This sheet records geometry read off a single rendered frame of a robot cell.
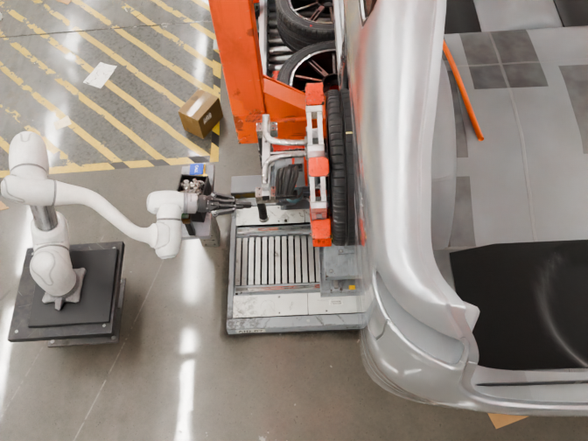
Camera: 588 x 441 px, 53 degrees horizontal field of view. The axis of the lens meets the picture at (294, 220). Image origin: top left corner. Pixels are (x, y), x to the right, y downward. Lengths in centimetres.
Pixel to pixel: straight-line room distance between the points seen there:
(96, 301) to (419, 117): 196
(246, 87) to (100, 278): 117
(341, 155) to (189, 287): 140
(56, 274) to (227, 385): 97
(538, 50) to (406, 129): 142
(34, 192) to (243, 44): 103
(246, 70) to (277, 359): 141
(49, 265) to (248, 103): 116
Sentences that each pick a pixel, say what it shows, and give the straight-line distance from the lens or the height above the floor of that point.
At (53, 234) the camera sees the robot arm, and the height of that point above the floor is 59.
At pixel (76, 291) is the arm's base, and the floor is 35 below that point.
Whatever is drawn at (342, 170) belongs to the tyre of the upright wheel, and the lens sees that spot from 223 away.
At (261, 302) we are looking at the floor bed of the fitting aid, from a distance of 310.
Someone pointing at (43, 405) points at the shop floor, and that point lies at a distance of 331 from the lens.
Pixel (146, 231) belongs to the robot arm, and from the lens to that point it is 255.
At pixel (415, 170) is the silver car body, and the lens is 151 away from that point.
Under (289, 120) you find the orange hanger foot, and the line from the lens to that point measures 296.
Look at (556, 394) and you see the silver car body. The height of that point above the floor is 117.
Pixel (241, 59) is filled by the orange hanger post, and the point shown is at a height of 110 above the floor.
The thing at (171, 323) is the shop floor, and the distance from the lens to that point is 323.
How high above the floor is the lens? 290
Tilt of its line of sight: 58 degrees down
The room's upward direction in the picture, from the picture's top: 6 degrees counter-clockwise
